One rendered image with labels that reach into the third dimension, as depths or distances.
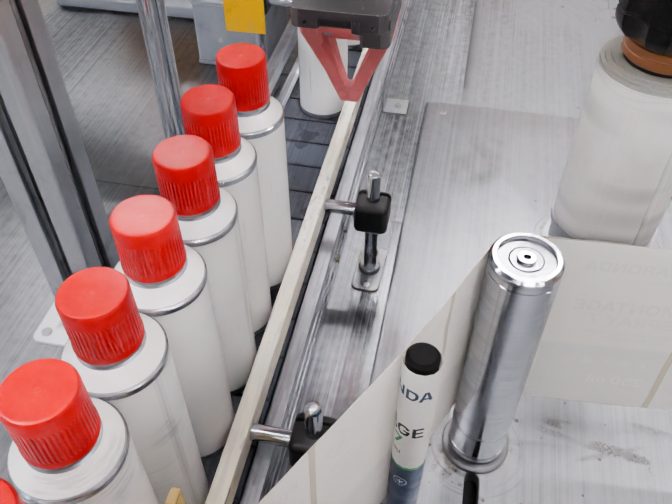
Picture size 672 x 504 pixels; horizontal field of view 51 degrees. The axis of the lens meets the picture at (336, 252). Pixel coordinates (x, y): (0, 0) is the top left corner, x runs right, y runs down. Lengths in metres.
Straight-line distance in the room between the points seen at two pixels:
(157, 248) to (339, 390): 0.27
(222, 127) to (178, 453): 0.19
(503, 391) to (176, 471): 0.19
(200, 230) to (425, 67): 0.61
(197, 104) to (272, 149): 0.08
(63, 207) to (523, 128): 0.47
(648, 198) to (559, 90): 0.40
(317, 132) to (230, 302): 0.34
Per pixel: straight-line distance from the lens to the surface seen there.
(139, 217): 0.36
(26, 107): 0.50
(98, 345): 0.33
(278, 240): 0.55
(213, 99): 0.43
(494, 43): 1.03
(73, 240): 0.57
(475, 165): 0.72
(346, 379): 0.59
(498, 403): 0.43
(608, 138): 0.54
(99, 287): 0.33
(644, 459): 0.54
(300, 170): 0.70
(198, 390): 0.44
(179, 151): 0.40
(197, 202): 0.40
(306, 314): 0.57
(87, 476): 0.32
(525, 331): 0.38
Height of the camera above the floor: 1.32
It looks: 46 degrees down
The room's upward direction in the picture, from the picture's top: straight up
